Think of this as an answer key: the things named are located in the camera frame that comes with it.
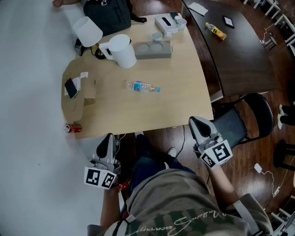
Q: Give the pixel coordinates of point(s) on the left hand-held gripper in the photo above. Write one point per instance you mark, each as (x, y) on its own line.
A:
(101, 177)

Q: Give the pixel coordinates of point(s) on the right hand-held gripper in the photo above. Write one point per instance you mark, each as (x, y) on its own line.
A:
(216, 153)

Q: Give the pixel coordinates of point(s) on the clear plastic water bottle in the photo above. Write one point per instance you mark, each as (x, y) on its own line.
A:
(141, 86)

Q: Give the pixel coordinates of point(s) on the person's right forearm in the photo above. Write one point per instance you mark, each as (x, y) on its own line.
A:
(221, 184)

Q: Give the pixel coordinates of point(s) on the person's left forearm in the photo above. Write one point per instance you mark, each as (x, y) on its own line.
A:
(109, 207)

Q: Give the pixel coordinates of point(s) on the yellow drink bottle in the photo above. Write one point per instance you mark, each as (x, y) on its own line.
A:
(216, 31)

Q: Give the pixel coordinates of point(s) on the dark padded chair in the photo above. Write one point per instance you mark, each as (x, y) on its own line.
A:
(232, 124)

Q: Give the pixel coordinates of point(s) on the person's white shoe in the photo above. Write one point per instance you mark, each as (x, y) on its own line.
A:
(171, 152)

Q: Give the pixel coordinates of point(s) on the red soda can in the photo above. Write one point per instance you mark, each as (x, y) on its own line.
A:
(73, 128)

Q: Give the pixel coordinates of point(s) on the red clip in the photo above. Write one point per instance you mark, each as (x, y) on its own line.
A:
(123, 185)

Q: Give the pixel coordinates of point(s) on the person's blue jeans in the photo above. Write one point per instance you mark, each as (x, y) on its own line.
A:
(147, 166)

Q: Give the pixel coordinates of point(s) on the flat cardboard box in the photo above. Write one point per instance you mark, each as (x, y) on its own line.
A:
(73, 109)

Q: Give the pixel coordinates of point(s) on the black smartphone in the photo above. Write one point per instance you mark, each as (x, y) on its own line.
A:
(70, 88)

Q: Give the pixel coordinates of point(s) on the small white receipt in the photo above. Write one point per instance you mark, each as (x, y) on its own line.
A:
(84, 74)

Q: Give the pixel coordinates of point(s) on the person's gray shirt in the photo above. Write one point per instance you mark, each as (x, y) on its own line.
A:
(172, 202)

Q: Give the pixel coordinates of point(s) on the black stool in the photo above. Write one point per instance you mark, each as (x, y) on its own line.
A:
(284, 152)

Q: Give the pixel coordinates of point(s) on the gray cup holder tray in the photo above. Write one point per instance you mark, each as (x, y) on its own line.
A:
(161, 53)

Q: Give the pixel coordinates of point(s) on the white electric kettle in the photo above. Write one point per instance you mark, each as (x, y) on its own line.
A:
(122, 51)

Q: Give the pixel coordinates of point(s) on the small clear glass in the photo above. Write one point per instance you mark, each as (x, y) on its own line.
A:
(169, 34)

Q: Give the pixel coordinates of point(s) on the black power adapter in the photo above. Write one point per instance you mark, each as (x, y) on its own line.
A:
(79, 47)

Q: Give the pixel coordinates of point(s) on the white cup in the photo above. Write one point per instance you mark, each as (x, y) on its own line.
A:
(157, 37)
(181, 24)

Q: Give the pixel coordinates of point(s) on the small black box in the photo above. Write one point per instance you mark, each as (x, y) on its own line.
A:
(228, 21)

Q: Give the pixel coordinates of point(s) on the white tissue box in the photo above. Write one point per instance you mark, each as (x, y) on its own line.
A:
(164, 23)

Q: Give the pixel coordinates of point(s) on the white cylindrical lamp shade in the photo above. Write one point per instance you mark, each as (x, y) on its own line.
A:
(87, 31)

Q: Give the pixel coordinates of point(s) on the dark phone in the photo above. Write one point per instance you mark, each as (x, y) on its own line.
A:
(174, 15)

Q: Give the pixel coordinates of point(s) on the white napkin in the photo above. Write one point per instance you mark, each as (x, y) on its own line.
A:
(198, 8)

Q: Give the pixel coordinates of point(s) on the black backpack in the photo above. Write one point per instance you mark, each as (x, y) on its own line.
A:
(107, 15)

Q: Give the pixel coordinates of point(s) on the white metal racks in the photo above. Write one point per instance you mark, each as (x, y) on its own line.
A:
(280, 13)

